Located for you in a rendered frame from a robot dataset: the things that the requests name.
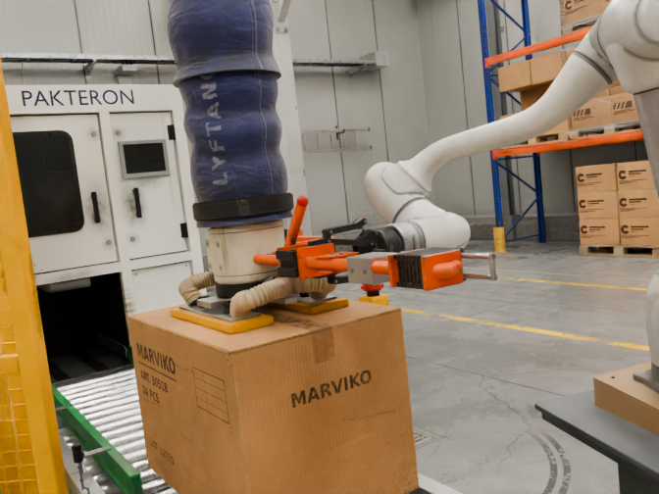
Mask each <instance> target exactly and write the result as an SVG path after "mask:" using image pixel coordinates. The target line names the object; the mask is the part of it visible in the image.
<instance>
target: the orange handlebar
mask: <svg viewBox="0 0 659 494"><path fill-rule="evenodd" d="M320 238H322V236H298V238H297V242H296V245H297V244H303V243H308V241H310V240H316V239H320ZM357 254H359V252H337V253H335V252H330V254H325V255H322V256H317V257H307V258H306V259H305V262H304V264H305V267H306V268H308V269H317V270H319V271H318V272H324V273H337V272H347V263H346V258H347V257H350V256H356V255H357ZM253 261H254V263H255V264H259V265H271V266H278V265H279V260H277V257H276V255H266V254H257V255H255V256H254V258H253ZM371 270H372V272H373V273H375V274H386V275H389V273H388V263H387V261H374V262H373V263H372V266H371ZM462 271H463V265H462V263H461V262H459V261H457V260H455V261H452V262H449V263H442V264H437V265H436V266H434V268H433V271H432V273H433V276H434V277H435V278H448V277H453V276H456V275H458V274H460V273H461V272H462Z"/></svg>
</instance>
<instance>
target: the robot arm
mask: <svg viewBox="0 0 659 494"><path fill-rule="evenodd" d="M617 78H618V79H619V81H620V83H621V85H622V87H623V88H624V89H625V90H626V91H627V92H628V93H629V94H633V95H634V102H635V106H636V110H637V114H638V118H639V122H640V126H641V131H642V135H643V139H644V143H645V147H646V151H647V156H648V160H649V164H650V168H651V171H652V175H653V179H654V184H655V188H656V192H657V196H658V200H659V0H613V1H612V2H611V3H610V4H609V6H608V7H607V9H606V10H605V11H604V12H603V14H602V15H601V16H600V18H599V19H598V20H597V22H596V23H595V25H594V26H593V27H592V29H591V30H590V31H589V32H588V33H587V35H586V36H585V37H584V39H583V40H582V42H581V43H580V44H579V46H578V47H577V48H576V50H575V51H574V52H573V53H572V55H571V56H570V57H569V59H568V60H567V62H566V64H565V65H564V67H563V68H562V70H561V72H560V73H559V74H558V75H557V76H556V78H555V79H554V81H553V82H552V84H551V85H550V87H549V88H548V89H547V91H546V92H545V93H544V95H543V96H542V97H541V98H540V99H539V100H538V101H537V102H536V103H535V104H533V105H532V106H531V107H529V108H527V109H526V110H524V111H523V112H521V113H519V114H516V115H514V116H511V117H508V118H505V119H502V120H499V121H496V122H493V123H488V124H484V125H481V126H478V127H475V128H472V129H469V130H466V131H463V132H460V133H457V134H454V135H451V136H448V137H445V138H443V139H440V140H438V141H436V142H435V143H433V144H432V145H430V146H429V147H427V148H426V149H424V150H423V151H422V152H420V153H419V154H418V155H417V156H415V157H414V158H413V159H411V160H408V161H399V162H398V163H397V164H395V165H394V164H392V163H389V162H382V163H377V164H375V165H373V166H372V167H371V168H370V169H369V170H368V172H367V174H366V176H365V179H364V187H365V191H366V194H367V196H368V199H369V200H370V202H371V204H372V205H373V207H374V208H375V210H376V211H377V212H378V214H379V215H380V216H381V217H382V218H383V219H384V220H385V222H386V223H388V225H387V226H386V227H385V228H382V229H376V230H371V229H368V227H367V225H366V223H367V222H368V221H367V219H357V220H355V221H354V222H352V223H348V224H343V225H339V226H334V227H329V228H325V229H323V230H322V234H323V236H322V238H320V239H316V240H310V241H308V247H309V246H315V245H321V244H327V243H333V244H334V245H345V246H352V248H353V251H354V252H359V254H357V255H361V254H366V253H372V252H373V249H383V250H386V252H387V253H400V251H412V250H417V249H422V248H425V249H426V248H427V249H428V248H431V247H446V248H463V249H464V248H465V247H466V245H467V243H468V242H469V239H470V237H471V230H470V226H469V224H468V222H467V221H466V220H465V219H464V218H462V217H460V216H458V215H456V214H453V213H449V212H445V211H444V210H442V209H439V208H438V207H437V206H435V205H433V204H432V203H431V202H430V201H429V200H428V199H429V195H430V192H431V180H432V178H433V176H434V174H435V173H436V172H437V171H438V169H440V168H441V167H442V166H443V165H445V164H446V163H448V162H451V161H453V160H456V159H460V158H463V157H467V156H471V155H475V154H478V153H482V152H486V151H490V150H494V149H498V148H502V147H506V146H510V145H514V144H518V143H521V142H524V141H527V140H530V139H533V138H535V137H538V136H540V135H542V134H543V133H545V132H547V131H549V130H550V129H552V128H553V127H555V126H557V125H558V124H560V123H561V122H562V121H564V120H565V119H566V118H568V117H569V116H570V115H571V114H573V113H574V112H575V111H576V110H578V109H579V108H580V107H582V106H583V105H584V104H586V103H587V102H588V101H589V100H591V99H592V98H594V97H595V96H596V95H598V94H599V93H600V92H602V91H603V90H605V89H606V88H607V87H608V86H609V85H611V84H612V83H613V82H614V81H615V80H616V79H617ZM354 229H358V230H362V232H361V233H360V234H359V235H358V237H357V238H356V239H355V240H350V239H333V238H331V236H332V235H333V234H337V233H341V232H345V231H349V230H354ZM645 314H646V328H647V337H648V344H649V349H650V354H651V369H650V370H637V371H635V372H634V373H633V379H634V380H635V381H638V382H640V383H643V384H644V385H646V386H647V387H649V388H650V389H652V390H654V391H655V392H657V393H658V394H659V271H658V272H656V273H655V274H654V275H653V277H652V279H651V281H650V283H649V286H648V289H647V292H646V298H645Z"/></svg>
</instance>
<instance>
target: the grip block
mask: <svg viewBox="0 0 659 494"><path fill-rule="evenodd" d="M302 247H303V248H302ZM296 248H297V249H296ZM290 249H296V252H295V251H290ZM330 252H335V245H334V244H333V243H327V244H321V245H315V246H309V247H308V243H303V244H297V245H291V246H285V247H279V248H277V251H276V257H277V260H279V267H278V274H279V276H280V277H285V276H286V277H295V278H296V277H298V274H299V278H300V279H306V278H311V277H316V276H321V275H326V274H330V273H324V272H318V271H319V270H317V269H308V268H306V267H305V264H304V262H305V259H306V258H307V257H317V256H322V255H325V254H330ZM296 253H297V254H296Z"/></svg>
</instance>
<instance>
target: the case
mask: <svg viewBox="0 0 659 494"><path fill-rule="evenodd" d="M348 304H349V306H348V307H346V308H342V309H338V310H333V311H329V312H325V313H321V314H317V315H313V316H311V315H306V314H301V313H296V312H291V311H287V310H282V309H277V308H272V307H267V311H266V312H261V313H260V314H264V315H268V316H272V317H273V320H274V324H272V325H268V326H264V327H260V328H256V329H252V330H247V331H243V332H239V333H236V334H227V333H224V332H221V331H217V330H215V329H212V328H209V327H205V326H202V325H199V324H196V323H193V322H189V321H184V320H181V319H178V318H174V317H172V316H171V309H173V308H178V307H180V306H185V305H187V304H182V305H177V306H172V307H168V308H163V309H158V310H153V311H148V312H144V313H139V314H134V315H129V316H127V322H128V329H129V336H130V343H131V350H132V356H133V363H134V370H135V378H136V385H137V392H138V399H139V406H140V412H141V419H142V426H143V433H144V440H145V447H146V455H147V462H148V467H149V468H151V469H152V470H154V471H155V472H156V473H157V474H158V475H159V476H160V477H161V478H163V479H164V480H165V481H166V482H167V483H168V484H169V485H170V486H171V487H173V488H174V489H175V491H176V492H177V493H178V494H407V493H409V492H411V491H413V490H415V489H418V488H419V478H418V469H417V459H416V449H415V439H414V429H413V420H412V410H411V400H410V390H409V380H408V371H407V361H406V350H405V340H404V330H403V320H402V311H401V308H399V307H392V306H386V305H380V304H373V303H366V302H359V301H352V300H348Z"/></svg>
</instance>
